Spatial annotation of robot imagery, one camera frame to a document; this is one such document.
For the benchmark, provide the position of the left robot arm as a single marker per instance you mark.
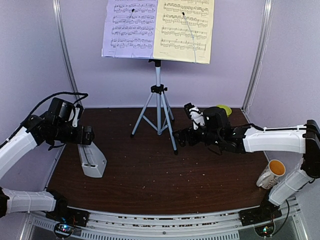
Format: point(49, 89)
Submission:
point(58, 123)

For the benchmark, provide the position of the aluminium front rail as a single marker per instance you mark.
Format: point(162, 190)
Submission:
point(221, 225)

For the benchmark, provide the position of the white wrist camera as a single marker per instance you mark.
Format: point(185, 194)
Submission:
point(76, 114)
point(195, 115)

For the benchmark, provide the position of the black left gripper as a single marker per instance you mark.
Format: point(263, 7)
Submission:
point(87, 139)

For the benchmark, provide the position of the yellow sheet music page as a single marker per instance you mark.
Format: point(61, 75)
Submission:
point(183, 30)

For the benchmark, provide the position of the green bowl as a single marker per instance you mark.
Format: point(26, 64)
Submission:
point(226, 108)

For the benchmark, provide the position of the white metronome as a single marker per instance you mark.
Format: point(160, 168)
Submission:
point(93, 161)

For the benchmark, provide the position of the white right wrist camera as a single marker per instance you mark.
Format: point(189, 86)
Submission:
point(195, 115)

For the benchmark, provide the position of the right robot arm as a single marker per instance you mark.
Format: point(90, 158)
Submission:
point(212, 127)

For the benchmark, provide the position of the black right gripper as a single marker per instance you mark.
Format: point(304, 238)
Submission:
point(182, 140)

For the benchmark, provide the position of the white folding music stand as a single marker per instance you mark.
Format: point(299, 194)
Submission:
point(156, 111)

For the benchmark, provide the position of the white mug orange inside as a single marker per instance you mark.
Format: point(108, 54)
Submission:
point(270, 175)

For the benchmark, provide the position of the purple sheet music page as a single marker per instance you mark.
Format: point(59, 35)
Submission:
point(129, 29)

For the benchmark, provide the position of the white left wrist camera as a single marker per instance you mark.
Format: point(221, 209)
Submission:
point(76, 114)

